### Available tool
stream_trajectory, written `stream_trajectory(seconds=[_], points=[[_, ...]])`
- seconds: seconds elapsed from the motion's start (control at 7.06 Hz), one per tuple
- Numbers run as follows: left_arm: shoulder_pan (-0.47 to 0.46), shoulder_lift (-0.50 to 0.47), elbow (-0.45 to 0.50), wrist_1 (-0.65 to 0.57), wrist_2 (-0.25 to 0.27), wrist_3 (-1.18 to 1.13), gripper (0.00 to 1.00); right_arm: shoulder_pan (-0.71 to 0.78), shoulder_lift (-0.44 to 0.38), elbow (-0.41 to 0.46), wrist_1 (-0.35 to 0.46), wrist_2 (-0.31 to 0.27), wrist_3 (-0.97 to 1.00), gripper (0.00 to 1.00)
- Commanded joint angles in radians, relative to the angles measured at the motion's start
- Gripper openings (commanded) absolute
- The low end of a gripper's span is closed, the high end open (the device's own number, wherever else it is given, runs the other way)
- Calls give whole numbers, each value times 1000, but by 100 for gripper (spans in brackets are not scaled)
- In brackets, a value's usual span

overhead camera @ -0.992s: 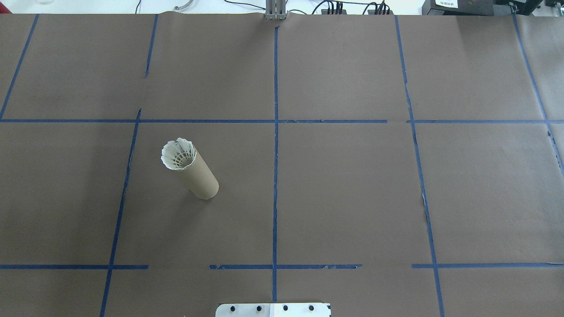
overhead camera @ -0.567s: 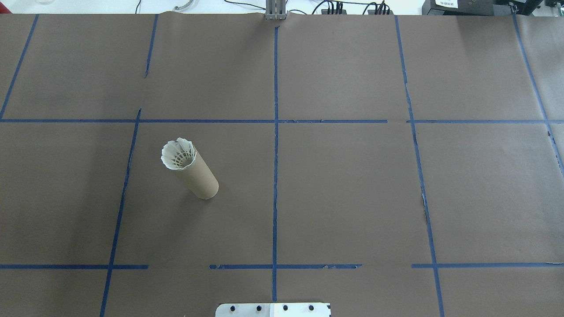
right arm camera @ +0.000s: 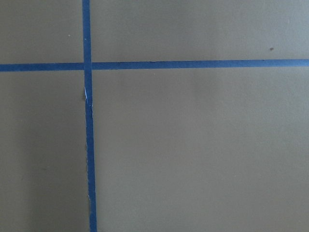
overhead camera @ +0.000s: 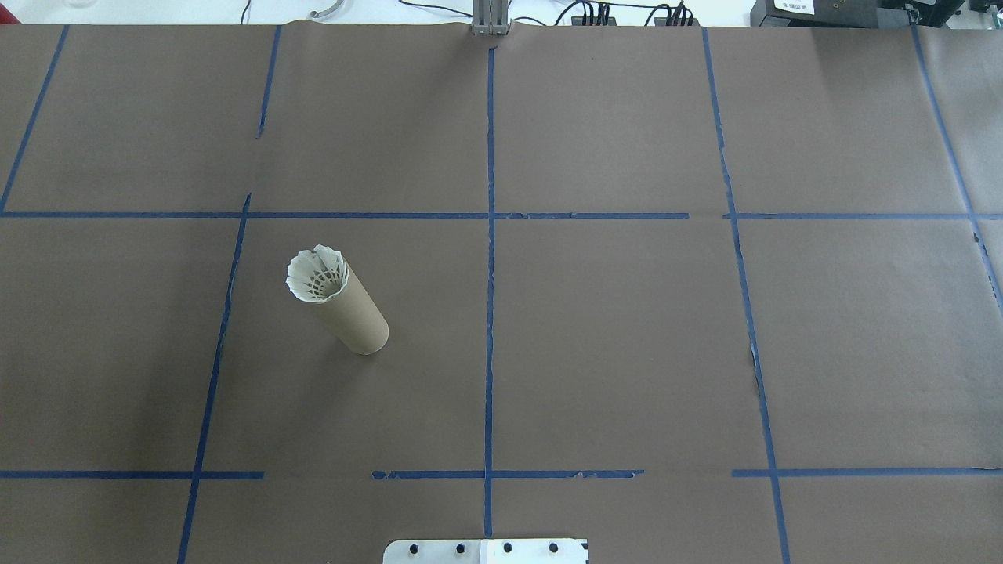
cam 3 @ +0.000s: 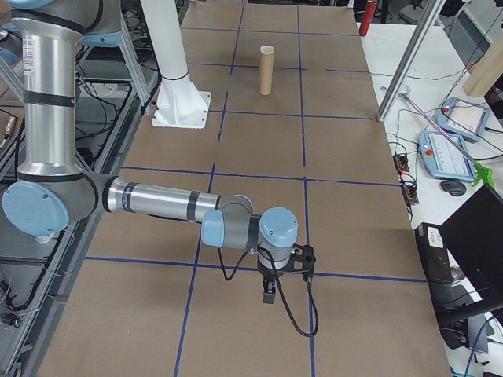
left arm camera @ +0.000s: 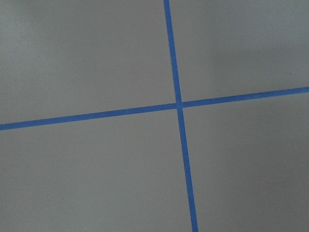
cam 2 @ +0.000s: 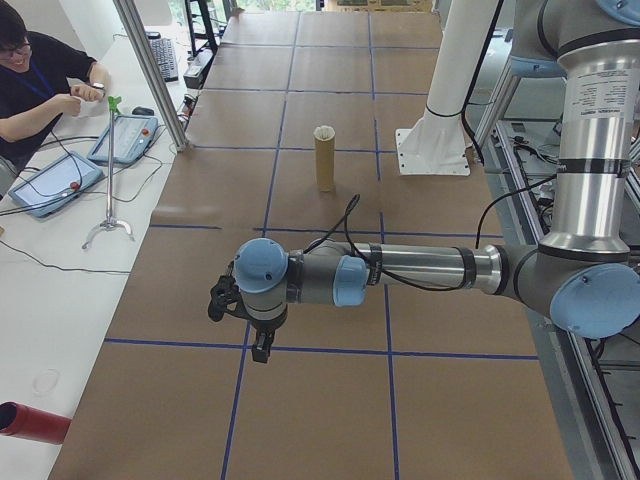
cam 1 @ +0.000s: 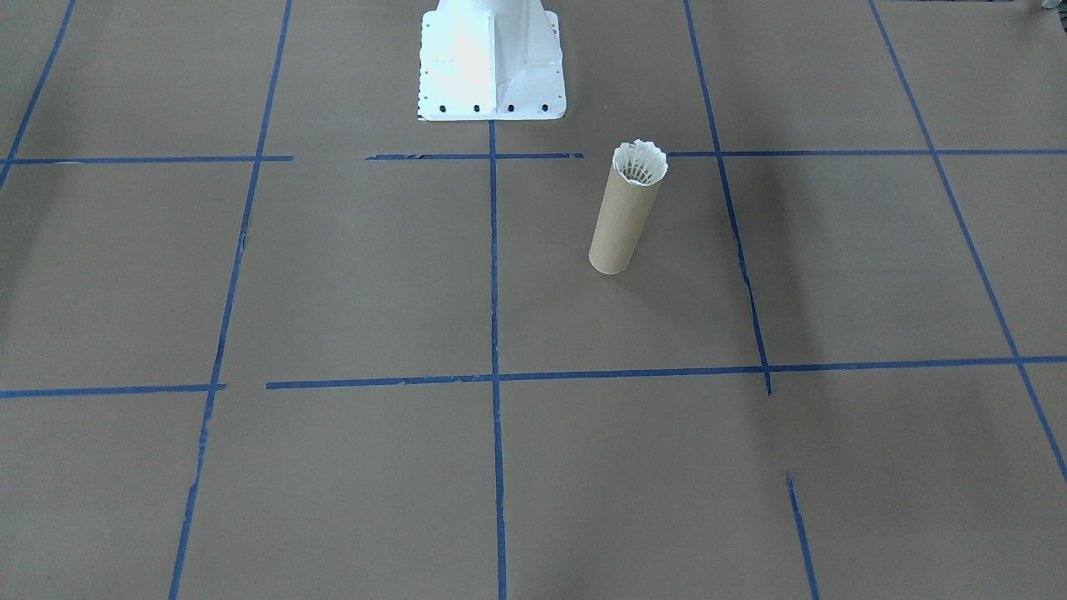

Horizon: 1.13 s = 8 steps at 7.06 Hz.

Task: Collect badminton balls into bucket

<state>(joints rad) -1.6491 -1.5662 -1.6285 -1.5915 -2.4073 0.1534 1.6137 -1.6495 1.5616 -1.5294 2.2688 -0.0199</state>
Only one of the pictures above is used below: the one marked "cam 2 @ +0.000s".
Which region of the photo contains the person right forearm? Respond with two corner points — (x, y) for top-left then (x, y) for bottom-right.
(0, 97), (66, 146)

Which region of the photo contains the person right hand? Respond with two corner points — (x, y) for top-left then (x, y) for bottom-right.
(52, 93), (82, 117)

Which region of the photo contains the brown cardboard tube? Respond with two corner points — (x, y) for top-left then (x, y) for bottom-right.
(312, 127), (336, 193)

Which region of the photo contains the white desk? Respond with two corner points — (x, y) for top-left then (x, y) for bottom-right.
(0, 29), (224, 480)

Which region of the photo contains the red cylinder tube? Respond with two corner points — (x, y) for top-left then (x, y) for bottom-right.
(0, 401), (73, 446)

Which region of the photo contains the blue-grey teach pendant tablet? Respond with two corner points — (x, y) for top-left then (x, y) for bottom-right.
(7, 151), (105, 221)
(87, 113), (161, 166)

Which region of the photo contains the black box white label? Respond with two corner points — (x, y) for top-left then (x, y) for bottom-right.
(182, 48), (215, 92)

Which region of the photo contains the black keyboard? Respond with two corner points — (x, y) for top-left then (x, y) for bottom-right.
(148, 37), (180, 84)

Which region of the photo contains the white column with square plate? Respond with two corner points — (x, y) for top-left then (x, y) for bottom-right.
(394, 0), (504, 177)

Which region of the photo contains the person in black shirt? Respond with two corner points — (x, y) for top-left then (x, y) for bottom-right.
(0, 9), (112, 171)

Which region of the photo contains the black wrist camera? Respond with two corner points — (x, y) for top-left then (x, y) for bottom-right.
(207, 260), (246, 322)

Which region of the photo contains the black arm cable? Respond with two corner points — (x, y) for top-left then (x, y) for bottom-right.
(304, 193), (559, 292)

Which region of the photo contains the silver grabber tool green handle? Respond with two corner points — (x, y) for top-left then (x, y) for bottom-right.
(81, 94), (136, 251)

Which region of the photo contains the aluminium frame post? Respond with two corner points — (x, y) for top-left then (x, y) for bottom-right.
(113, 0), (195, 152)

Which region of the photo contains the V-shaped metal bar frame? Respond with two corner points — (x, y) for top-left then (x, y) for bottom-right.
(472, 29), (640, 480)

